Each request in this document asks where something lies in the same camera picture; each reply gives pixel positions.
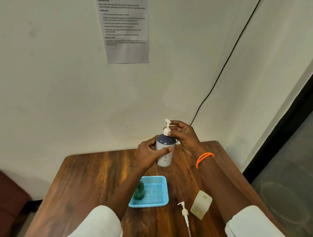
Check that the person's right white sleeve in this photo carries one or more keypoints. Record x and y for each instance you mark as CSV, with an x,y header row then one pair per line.
x,y
251,223

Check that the person's left white sleeve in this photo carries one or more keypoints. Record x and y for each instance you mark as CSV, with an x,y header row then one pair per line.
x,y
97,224

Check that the maroon upholstered seat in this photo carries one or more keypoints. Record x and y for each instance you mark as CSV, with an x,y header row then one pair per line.
x,y
12,200

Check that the person's white sleeve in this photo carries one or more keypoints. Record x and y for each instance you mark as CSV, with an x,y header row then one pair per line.
x,y
97,224
251,223

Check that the blue plastic mesh basket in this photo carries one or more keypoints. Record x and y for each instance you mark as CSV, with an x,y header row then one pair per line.
x,y
156,193

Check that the white pump head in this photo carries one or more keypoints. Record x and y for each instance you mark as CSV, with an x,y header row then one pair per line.
x,y
167,130
185,212

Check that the small teal translucent bottle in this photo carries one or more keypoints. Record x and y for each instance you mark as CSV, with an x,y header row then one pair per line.
x,y
139,193

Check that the black door frame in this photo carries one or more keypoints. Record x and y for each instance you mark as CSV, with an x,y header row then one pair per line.
x,y
278,131

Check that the large yellow soap bottle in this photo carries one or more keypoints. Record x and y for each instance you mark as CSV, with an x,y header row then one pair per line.
x,y
200,205

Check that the person's left forearm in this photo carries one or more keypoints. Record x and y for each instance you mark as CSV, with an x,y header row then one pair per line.
x,y
124,193

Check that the printed paper sheet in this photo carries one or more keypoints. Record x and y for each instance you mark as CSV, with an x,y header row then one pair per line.
x,y
127,51

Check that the person's right hand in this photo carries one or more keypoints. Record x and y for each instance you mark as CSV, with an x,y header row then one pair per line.
x,y
189,139

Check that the small navy white pump bottle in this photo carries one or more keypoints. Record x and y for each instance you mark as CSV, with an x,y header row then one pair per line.
x,y
166,160

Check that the person's left hand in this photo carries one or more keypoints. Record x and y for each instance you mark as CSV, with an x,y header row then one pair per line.
x,y
146,156

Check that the person's right forearm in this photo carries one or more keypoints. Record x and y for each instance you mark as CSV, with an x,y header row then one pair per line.
x,y
225,190

